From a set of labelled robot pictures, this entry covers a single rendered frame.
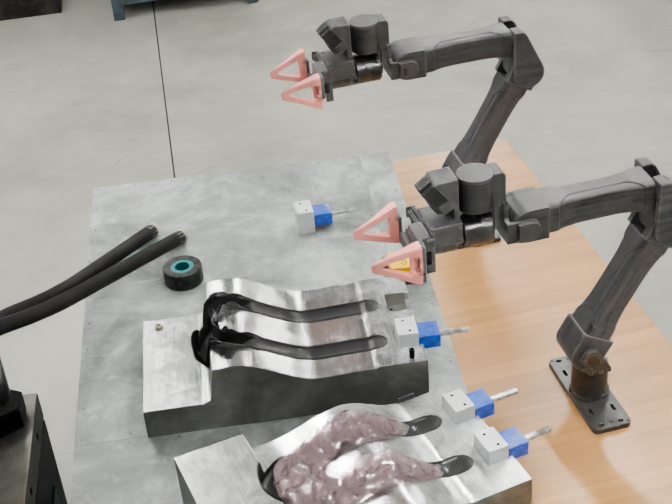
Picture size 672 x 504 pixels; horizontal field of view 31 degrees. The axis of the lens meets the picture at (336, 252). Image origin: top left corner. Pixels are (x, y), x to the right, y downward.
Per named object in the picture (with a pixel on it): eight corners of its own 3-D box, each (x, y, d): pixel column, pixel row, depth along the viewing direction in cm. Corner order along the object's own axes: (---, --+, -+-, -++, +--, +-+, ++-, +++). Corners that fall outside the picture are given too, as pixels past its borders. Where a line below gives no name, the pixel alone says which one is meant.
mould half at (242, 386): (404, 311, 240) (401, 255, 232) (429, 398, 219) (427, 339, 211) (148, 346, 237) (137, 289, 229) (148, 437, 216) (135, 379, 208)
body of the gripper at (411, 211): (422, 240, 183) (469, 230, 184) (402, 206, 191) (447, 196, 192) (424, 276, 187) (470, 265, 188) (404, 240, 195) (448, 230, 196)
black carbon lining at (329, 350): (376, 305, 231) (374, 264, 226) (390, 359, 218) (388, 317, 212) (192, 330, 229) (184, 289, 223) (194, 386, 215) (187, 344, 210)
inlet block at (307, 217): (353, 213, 271) (352, 192, 268) (358, 225, 267) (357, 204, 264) (295, 223, 269) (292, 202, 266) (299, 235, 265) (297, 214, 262)
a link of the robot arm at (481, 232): (458, 219, 185) (501, 210, 186) (445, 200, 190) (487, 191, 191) (459, 257, 189) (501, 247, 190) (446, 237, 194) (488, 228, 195)
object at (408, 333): (466, 332, 223) (465, 308, 220) (472, 349, 219) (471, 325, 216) (395, 342, 223) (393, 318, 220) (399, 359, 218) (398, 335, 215)
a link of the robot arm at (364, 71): (350, 58, 234) (385, 51, 235) (342, 46, 238) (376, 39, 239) (353, 90, 238) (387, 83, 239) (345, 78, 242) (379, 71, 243)
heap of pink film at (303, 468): (400, 415, 207) (398, 380, 203) (452, 483, 193) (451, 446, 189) (257, 468, 199) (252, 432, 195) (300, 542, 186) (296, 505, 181)
